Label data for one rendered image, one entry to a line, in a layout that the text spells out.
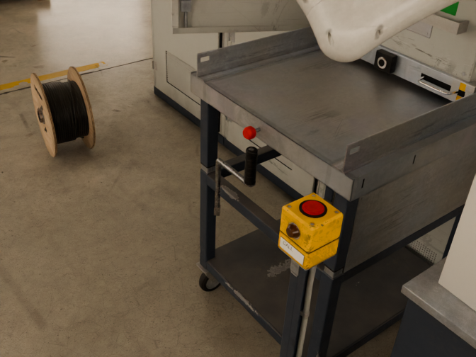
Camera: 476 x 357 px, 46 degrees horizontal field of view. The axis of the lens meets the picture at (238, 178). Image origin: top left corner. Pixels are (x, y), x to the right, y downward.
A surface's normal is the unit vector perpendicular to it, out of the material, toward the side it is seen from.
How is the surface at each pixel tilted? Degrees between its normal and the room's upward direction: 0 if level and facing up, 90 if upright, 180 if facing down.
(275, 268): 0
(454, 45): 90
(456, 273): 90
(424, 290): 0
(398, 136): 90
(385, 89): 0
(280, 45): 90
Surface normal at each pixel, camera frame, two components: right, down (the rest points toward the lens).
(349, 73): 0.04, -0.82
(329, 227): 0.60, 0.48
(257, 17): 0.19, 0.57
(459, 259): -0.82, 0.30
